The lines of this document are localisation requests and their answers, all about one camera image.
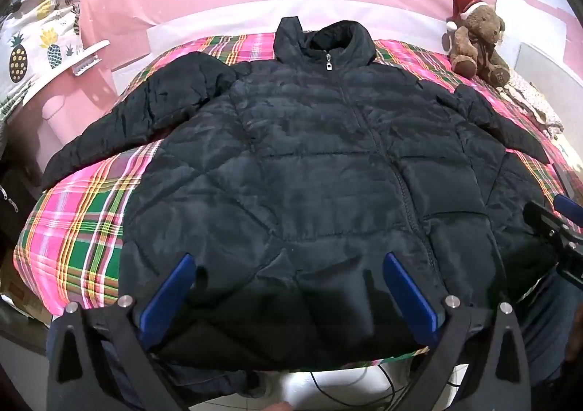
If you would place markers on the brown teddy bear santa hat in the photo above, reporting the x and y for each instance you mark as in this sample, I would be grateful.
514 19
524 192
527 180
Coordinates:
472 34

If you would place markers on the pink plaid bed blanket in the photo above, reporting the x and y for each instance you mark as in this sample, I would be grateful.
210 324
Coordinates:
82 237

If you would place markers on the black puffer jacket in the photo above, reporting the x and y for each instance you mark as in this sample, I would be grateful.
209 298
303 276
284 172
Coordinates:
309 192

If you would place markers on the pineapple print fabric bag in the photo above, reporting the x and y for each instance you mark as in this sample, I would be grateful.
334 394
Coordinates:
37 36

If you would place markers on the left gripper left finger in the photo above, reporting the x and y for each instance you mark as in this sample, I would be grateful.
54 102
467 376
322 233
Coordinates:
80 376

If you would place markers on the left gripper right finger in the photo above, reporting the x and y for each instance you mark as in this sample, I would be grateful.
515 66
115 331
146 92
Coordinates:
488 341

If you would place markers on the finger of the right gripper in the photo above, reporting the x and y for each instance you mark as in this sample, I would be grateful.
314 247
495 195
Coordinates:
568 208
541 220

